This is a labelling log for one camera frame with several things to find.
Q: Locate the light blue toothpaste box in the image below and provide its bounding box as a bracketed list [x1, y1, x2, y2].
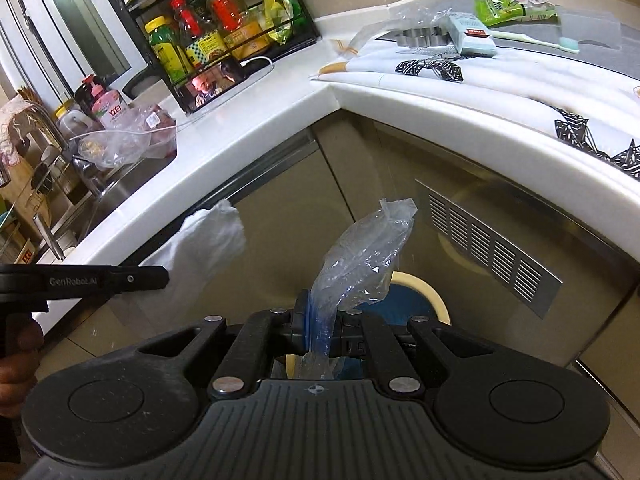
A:
[446, 14, 498, 57]

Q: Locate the glass window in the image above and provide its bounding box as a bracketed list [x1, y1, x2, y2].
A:
[0, 0, 133, 101]

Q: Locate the smartphone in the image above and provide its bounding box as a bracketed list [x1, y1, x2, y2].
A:
[186, 57, 247, 111]

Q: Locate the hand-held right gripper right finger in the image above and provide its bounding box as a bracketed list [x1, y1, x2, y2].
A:
[327, 309, 501, 396]

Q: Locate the steel sink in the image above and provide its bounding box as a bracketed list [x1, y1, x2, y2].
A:
[45, 150, 176, 261]

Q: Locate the clear plastic wrapper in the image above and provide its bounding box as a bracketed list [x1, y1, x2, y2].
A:
[332, 2, 451, 58]

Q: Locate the yellow label oil bottle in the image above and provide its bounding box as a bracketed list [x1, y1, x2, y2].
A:
[222, 22, 273, 61]

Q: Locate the person's left hand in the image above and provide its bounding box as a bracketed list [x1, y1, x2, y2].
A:
[0, 320, 46, 418]

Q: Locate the pink soap bottle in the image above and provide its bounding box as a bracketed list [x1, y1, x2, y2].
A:
[75, 74, 132, 131]

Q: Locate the orange drink bottle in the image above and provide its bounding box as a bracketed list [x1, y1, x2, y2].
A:
[205, 0, 246, 33]

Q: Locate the red cap sauce bottle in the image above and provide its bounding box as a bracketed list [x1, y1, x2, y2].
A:
[170, 0, 226, 68]

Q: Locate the clear bag of meat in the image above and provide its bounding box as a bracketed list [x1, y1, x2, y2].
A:
[77, 101, 178, 170]

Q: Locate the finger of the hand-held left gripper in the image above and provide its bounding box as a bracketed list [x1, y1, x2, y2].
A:
[102, 266, 170, 293]

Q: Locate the green rabbit print package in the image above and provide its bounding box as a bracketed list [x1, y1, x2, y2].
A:
[474, 0, 558, 28]

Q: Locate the white hanging cloth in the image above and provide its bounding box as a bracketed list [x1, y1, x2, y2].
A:
[140, 199, 247, 311]

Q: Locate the yellow lid jar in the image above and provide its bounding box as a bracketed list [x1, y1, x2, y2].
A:
[145, 16, 196, 86]

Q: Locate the clear plastic bag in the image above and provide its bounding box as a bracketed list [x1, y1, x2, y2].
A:
[292, 197, 418, 381]

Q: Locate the brown paper bag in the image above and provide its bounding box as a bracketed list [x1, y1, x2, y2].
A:
[0, 97, 56, 241]

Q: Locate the black storage rack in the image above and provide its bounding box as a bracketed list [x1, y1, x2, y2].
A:
[124, 0, 323, 113]

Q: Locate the yellow green snack packet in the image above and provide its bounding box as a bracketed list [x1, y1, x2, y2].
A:
[249, 0, 308, 43]

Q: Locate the white charging cable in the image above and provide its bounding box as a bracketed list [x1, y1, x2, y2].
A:
[70, 55, 276, 143]

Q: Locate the blue waste bin cream rim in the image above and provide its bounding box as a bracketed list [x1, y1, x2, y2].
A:
[270, 270, 452, 381]

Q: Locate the clear jug yellow cap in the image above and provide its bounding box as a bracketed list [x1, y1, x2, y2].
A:
[54, 100, 101, 151]

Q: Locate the metal vent grille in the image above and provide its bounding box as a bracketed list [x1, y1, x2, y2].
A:
[415, 179, 563, 321]

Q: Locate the pale green toothbrush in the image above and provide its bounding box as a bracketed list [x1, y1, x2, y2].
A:
[487, 29, 581, 54]

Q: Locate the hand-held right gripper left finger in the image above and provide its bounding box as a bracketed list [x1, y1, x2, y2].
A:
[131, 289, 315, 397]

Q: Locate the chrome faucet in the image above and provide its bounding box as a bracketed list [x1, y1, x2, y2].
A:
[27, 110, 108, 261]

